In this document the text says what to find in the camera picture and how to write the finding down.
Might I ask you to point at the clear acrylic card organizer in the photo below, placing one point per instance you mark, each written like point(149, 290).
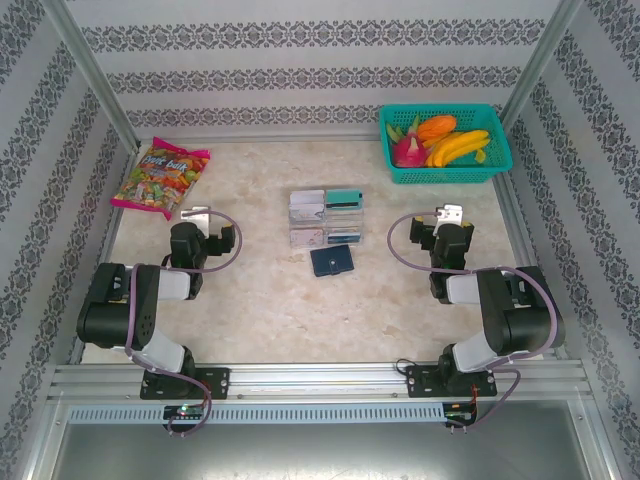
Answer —
point(345, 222)

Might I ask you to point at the blue credit card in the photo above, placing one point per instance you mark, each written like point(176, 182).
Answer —
point(344, 238)

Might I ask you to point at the teal credit card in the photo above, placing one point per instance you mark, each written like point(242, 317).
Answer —
point(345, 196)

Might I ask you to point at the floral white card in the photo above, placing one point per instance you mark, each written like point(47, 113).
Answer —
point(307, 237)

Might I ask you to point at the navy leather card holder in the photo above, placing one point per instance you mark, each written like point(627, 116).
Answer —
point(330, 261)

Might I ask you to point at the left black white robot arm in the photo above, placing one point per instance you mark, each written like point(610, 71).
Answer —
point(107, 310)

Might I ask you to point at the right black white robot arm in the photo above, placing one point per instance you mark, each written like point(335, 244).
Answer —
point(520, 320)

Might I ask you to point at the teal plastic basket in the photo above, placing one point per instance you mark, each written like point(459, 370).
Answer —
point(450, 175)

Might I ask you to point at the pink dragon fruit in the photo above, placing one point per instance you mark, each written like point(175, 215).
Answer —
point(407, 152)

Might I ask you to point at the pink fruit candy bag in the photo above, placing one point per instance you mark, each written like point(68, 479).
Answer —
point(160, 175)

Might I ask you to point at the yellow banana bunch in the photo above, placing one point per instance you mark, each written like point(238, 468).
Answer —
point(457, 145)

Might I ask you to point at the orange mango fruit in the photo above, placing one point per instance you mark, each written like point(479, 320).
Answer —
point(437, 127)

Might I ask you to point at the grey metal panel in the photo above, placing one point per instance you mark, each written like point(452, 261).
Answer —
point(320, 455)

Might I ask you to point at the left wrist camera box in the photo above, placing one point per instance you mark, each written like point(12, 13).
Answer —
point(196, 217)

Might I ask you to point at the aluminium side frame rail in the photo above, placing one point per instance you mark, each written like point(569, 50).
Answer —
point(525, 240)
point(114, 214)

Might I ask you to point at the aluminium rear frame rail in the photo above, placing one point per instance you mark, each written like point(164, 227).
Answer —
point(250, 137)

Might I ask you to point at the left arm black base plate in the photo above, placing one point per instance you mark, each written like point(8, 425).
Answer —
point(220, 382)

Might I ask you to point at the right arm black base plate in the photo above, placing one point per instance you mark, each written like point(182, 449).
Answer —
point(417, 382)

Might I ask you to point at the aluminium mounting rail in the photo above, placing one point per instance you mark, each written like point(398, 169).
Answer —
point(320, 382)

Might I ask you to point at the aluminium corner post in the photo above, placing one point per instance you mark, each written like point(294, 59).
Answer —
point(540, 60)
point(94, 75)

